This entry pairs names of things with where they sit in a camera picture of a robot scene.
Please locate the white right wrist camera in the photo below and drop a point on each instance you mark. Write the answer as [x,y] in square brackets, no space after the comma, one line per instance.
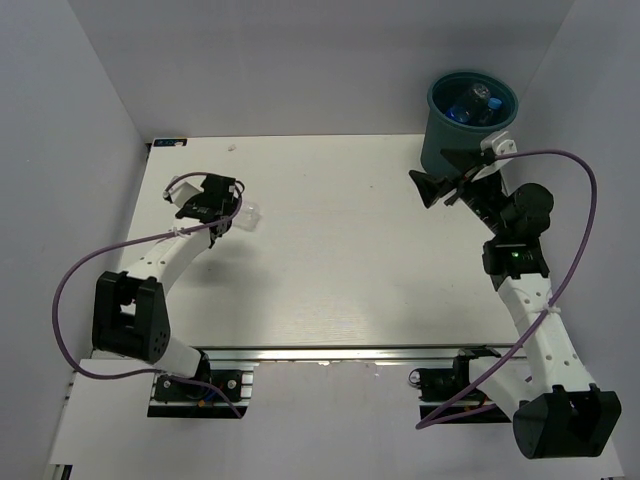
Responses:
[496,150]

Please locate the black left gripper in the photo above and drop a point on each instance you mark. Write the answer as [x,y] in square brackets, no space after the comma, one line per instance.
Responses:
[194,201]

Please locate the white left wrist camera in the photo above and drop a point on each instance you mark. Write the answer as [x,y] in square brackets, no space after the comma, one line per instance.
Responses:
[180,193]

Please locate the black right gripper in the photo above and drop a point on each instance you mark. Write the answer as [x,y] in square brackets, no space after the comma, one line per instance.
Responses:
[430,187]

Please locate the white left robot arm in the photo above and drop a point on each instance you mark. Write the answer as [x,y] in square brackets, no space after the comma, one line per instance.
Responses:
[130,310]

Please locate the dark green ribbed bin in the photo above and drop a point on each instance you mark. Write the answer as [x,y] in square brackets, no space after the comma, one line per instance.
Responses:
[444,133]

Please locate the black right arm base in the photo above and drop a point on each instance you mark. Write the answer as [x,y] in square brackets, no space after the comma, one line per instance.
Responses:
[437,384]

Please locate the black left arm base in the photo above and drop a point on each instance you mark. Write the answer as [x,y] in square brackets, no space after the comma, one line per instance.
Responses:
[219,390]

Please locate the Pocari Sweat bottle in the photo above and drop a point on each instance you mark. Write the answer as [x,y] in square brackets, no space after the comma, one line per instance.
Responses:
[470,103]

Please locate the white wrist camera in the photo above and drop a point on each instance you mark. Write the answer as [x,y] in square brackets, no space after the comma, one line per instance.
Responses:
[180,193]
[496,150]

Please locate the blue-label water bottle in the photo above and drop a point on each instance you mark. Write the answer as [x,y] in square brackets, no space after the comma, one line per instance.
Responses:
[488,113]

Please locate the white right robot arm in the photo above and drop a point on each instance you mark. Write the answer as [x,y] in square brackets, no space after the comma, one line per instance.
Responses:
[555,406]

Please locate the aluminium frame rail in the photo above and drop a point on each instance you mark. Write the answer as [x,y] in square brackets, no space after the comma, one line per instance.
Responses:
[325,355]

